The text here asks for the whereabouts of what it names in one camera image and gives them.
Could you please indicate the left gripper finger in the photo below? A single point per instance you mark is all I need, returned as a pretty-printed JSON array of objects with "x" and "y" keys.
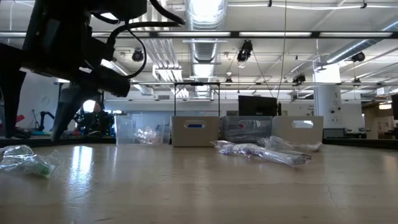
[
  {"x": 70, "y": 109},
  {"x": 12, "y": 102}
]

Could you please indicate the green toothbrush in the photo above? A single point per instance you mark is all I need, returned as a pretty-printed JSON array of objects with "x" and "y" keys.
[
  {"x": 34, "y": 166},
  {"x": 15, "y": 151}
]

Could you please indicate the black background robot arm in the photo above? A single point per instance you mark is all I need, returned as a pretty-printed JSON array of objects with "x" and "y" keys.
[{"x": 43, "y": 119}]

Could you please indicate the red flat object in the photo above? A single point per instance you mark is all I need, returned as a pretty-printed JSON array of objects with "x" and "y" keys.
[{"x": 20, "y": 118}]

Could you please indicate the person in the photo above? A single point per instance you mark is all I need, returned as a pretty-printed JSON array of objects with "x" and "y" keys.
[{"x": 98, "y": 119}]

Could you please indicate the clear plastic bin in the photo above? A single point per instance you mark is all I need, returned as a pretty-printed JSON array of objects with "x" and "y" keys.
[{"x": 124, "y": 130}]

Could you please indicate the black ceiling spotlight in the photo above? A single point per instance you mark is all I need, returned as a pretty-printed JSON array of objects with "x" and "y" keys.
[
  {"x": 137, "y": 56},
  {"x": 245, "y": 49},
  {"x": 299, "y": 79},
  {"x": 358, "y": 56}
]

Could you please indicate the light grey plastic bin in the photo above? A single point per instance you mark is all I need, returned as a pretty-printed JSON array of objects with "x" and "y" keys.
[{"x": 192, "y": 137}]

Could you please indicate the dark smoky plastic bin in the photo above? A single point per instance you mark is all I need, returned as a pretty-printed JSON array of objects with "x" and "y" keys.
[{"x": 245, "y": 133}]

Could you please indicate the large black monitor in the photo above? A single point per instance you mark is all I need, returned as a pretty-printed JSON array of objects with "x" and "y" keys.
[{"x": 256, "y": 107}]

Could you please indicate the white plastic bin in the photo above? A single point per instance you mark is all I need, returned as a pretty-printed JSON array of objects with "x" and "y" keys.
[{"x": 281, "y": 132}]

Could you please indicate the white building column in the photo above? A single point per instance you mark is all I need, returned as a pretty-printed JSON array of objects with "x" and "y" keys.
[{"x": 326, "y": 109}]

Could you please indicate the small dark desk monitor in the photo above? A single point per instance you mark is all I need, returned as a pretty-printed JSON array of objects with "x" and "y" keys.
[{"x": 334, "y": 133}]

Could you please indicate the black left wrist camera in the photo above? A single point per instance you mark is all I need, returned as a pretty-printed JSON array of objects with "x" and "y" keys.
[{"x": 124, "y": 7}]

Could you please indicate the black rack frame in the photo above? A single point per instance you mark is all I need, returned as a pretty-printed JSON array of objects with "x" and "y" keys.
[{"x": 196, "y": 83}]

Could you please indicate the silver ventilation duct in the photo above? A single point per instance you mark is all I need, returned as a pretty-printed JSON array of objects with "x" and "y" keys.
[{"x": 205, "y": 51}]

